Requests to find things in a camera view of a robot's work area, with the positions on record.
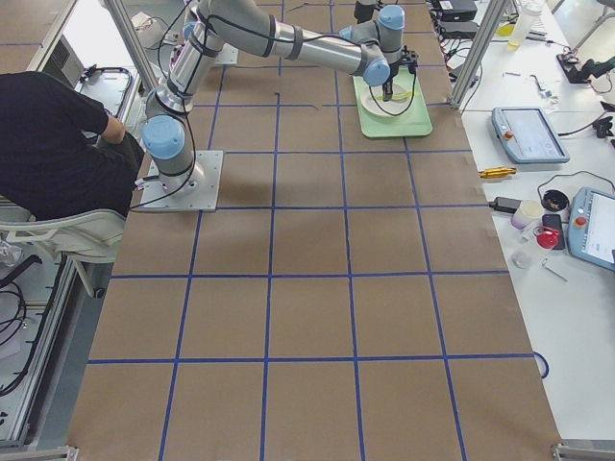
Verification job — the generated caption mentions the mint green tray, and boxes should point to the mint green tray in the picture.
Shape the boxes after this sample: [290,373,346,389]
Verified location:
[353,68,432,138]

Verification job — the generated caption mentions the white office chair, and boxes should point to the white office chair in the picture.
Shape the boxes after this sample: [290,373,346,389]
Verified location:
[1,209,126,299]

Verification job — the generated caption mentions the red round object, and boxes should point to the red round object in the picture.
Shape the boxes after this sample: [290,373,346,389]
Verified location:
[533,226,560,251]

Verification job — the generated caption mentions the black smartphone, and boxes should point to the black smartphone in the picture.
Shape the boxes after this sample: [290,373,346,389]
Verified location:
[542,213,566,250]

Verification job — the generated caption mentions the black power adapter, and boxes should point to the black power adapter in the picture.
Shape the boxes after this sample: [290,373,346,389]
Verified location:
[488,196,521,214]

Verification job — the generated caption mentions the lower blue teach pendant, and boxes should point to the lower blue teach pendant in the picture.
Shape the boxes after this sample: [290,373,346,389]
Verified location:
[567,187,614,272]

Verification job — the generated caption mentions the black electronics box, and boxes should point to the black electronics box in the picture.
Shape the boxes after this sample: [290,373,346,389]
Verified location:
[431,0,478,22]

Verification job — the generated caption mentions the white plastic cup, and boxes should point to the white plastic cup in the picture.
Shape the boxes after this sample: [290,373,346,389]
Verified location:
[510,200,544,230]

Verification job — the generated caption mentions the upper blue teach pendant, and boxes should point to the upper blue teach pendant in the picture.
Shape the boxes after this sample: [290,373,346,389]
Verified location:
[491,107,570,164]

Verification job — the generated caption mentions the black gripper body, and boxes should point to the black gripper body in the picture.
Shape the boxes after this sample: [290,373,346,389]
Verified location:
[381,45,418,89]

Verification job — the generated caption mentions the person in black shirt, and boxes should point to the person in black shirt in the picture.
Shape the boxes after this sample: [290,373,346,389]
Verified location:
[1,71,144,220]

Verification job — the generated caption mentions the white round plate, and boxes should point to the white round plate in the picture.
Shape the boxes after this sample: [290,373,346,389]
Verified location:
[359,84,412,116]

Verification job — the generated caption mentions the yellow plastic fork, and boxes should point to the yellow plastic fork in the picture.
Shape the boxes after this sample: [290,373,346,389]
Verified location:
[374,91,413,102]

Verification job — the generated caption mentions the blue teach pendant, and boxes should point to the blue teach pendant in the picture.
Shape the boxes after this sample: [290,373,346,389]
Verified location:
[491,107,570,164]
[567,187,614,272]

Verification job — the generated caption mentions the clear plastic bottle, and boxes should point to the clear plastic bottle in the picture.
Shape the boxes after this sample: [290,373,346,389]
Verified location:
[507,0,545,51]

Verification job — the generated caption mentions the gold metal cylinder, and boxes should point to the gold metal cylinder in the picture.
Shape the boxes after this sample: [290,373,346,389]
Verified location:
[479,167,517,180]

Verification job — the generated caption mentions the aluminium frame post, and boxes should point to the aluminium frame post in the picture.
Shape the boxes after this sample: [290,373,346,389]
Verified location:
[450,0,506,109]

